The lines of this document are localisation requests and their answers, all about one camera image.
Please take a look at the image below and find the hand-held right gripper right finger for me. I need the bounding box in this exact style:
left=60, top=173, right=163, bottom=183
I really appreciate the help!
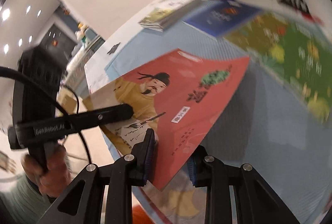
left=188, top=146, right=303, bottom=224

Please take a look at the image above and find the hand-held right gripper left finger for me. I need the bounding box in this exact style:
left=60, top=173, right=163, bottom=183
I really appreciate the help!
left=39, top=128, right=159, bottom=224

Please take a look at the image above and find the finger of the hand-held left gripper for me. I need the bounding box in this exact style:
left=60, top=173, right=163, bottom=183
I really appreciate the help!
left=65, top=103, right=134, bottom=133

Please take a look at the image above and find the coral red book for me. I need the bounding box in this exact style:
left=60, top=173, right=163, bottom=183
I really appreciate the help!
left=82, top=48, right=251, bottom=192

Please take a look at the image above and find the white illustrated book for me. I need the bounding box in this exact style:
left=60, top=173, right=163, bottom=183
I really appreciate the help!
left=138, top=0, right=202, bottom=33

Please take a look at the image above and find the blue book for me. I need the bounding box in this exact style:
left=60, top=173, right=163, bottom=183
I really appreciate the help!
left=181, top=0, right=264, bottom=38

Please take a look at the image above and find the person's left forearm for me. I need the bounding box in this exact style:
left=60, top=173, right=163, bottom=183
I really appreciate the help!
left=0, top=173, right=54, bottom=224

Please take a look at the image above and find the person's left hand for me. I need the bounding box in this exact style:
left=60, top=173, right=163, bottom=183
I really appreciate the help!
left=21, top=145, right=72, bottom=198

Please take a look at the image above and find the light blue quilted mat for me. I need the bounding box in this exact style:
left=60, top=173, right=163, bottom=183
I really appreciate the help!
left=104, top=0, right=332, bottom=224

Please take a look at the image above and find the dark door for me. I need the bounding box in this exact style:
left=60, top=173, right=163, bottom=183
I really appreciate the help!
left=40, top=22, right=79, bottom=64

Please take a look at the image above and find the small plush toy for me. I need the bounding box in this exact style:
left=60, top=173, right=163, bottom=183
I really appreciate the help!
left=75, top=22, right=89, bottom=44

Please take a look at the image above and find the group of ceiling spotlights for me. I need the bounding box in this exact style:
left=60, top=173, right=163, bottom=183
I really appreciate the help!
left=0, top=4, right=43, bottom=55

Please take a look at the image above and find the vivid green floral book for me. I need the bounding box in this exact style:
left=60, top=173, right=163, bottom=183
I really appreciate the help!
left=259, top=21, right=332, bottom=125

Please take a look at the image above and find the black cable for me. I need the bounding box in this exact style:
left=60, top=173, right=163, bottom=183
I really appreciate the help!
left=0, top=65, right=93, bottom=165

